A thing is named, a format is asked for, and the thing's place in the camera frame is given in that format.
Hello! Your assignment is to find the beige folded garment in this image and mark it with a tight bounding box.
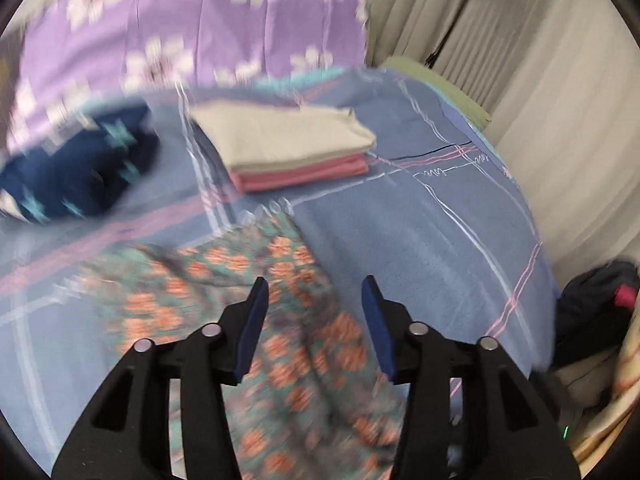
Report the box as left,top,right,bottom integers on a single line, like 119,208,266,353
189,101,376,174

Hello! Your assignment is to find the white pleated curtain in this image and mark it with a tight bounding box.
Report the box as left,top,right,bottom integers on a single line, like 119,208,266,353
369,0,639,281

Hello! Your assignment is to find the navy star plush garment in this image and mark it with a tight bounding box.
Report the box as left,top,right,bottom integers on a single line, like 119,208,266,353
1,102,160,224

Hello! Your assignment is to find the floral green orange garment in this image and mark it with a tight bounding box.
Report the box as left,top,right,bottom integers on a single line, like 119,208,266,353
80,214,405,479

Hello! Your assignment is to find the black bag with pink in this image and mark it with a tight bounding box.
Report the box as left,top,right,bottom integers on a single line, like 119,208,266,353
551,259,639,370

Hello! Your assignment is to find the green pillow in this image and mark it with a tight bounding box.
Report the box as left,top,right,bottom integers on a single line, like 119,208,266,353
380,55,491,131

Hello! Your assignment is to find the purple floral pillow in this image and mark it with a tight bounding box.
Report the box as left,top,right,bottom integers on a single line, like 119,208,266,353
6,0,368,151

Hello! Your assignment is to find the blue plaid bed sheet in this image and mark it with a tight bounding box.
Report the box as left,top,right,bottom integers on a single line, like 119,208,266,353
1,68,558,469

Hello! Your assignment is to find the pink folded garment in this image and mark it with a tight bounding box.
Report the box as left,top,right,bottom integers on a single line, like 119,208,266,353
230,154,369,193

